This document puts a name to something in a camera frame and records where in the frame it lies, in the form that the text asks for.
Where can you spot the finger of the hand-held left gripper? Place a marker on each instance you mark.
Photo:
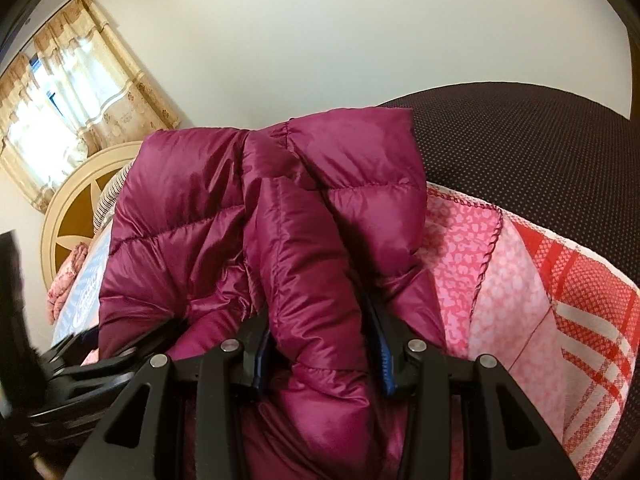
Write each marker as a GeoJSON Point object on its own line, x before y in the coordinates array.
{"type": "Point", "coordinates": [80, 395]}
{"type": "Point", "coordinates": [100, 352]}

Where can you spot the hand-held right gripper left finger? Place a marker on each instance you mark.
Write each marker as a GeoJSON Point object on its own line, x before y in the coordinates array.
{"type": "Point", "coordinates": [261, 365]}

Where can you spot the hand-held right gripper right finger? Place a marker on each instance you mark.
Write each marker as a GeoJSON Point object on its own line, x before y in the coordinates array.
{"type": "Point", "coordinates": [385, 360]}

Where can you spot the magenta down jacket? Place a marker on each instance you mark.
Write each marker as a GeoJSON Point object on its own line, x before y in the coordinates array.
{"type": "Point", "coordinates": [200, 200]}

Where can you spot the blue printed bed sheet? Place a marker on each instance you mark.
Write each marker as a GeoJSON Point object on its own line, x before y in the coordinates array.
{"type": "Point", "coordinates": [82, 290]}

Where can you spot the pink floral quilt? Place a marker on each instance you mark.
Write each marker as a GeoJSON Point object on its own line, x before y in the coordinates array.
{"type": "Point", "coordinates": [65, 275]}

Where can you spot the cream headboard with star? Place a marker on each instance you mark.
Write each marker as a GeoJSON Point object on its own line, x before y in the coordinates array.
{"type": "Point", "coordinates": [55, 225]}

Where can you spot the pink patterned blanket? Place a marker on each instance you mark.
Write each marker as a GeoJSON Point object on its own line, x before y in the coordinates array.
{"type": "Point", "coordinates": [500, 285]}

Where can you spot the striped pillow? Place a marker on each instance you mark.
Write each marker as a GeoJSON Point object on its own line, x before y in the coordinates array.
{"type": "Point", "coordinates": [107, 200]}

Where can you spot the red plaid blanket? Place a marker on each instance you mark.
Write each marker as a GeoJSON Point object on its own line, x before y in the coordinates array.
{"type": "Point", "coordinates": [590, 320]}

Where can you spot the beige floral curtain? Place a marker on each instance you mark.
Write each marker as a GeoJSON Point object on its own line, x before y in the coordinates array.
{"type": "Point", "coordinates": [115, 110]}

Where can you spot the dark dotted cloth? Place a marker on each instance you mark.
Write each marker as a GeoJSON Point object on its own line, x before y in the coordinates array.
{"type": "Point", "coordinates": [525, 150]}

